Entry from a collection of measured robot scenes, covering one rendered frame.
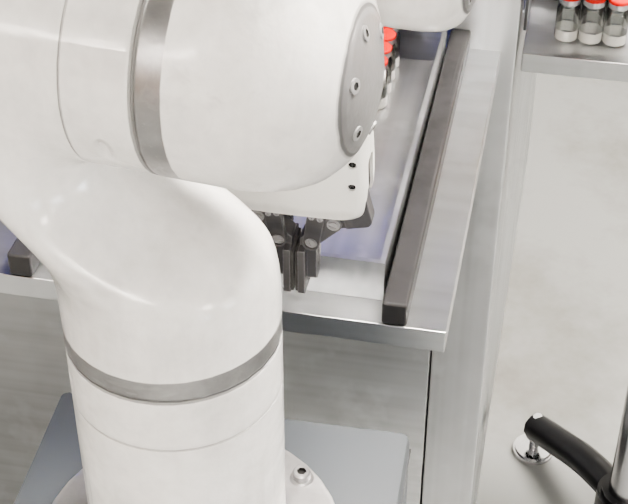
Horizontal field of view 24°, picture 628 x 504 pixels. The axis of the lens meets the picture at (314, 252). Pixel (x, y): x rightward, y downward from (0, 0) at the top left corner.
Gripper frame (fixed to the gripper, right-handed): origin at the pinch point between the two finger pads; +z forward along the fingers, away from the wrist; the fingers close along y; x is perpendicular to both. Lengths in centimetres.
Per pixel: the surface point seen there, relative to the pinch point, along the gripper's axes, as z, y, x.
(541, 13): 4.6, -14.3, -47.0
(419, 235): 2.4, -7.8, -7.4
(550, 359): 93, -21, -95
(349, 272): 2.1, -3.4, -1.8
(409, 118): 4.3, -4.4, -25.9
